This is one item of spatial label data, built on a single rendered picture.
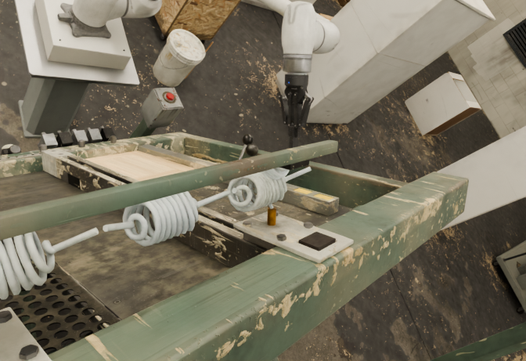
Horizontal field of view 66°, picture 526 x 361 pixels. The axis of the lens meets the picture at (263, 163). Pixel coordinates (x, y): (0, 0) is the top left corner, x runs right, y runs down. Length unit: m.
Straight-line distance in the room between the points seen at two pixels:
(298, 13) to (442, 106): 4.94
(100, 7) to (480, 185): 3.86
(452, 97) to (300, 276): 5.55
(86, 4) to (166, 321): 1.66
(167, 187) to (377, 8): 3.22
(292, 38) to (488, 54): 8.29
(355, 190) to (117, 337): 0.96
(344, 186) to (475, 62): 8.26
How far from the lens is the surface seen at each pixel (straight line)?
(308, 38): 1.27
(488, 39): 9.48
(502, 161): 4.59
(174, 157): 1.54
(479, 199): 4.69
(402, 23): 3.44
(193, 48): 3.23
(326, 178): 1.36
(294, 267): 0.62
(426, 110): 6.17
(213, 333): 0.49
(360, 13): 3.67
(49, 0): 2.18
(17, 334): 0.53
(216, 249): 0.83
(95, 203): 0.43
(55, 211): 0.42
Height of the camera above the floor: 2.29
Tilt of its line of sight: 42 degrees down
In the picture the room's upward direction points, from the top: 52 degrees clockwise
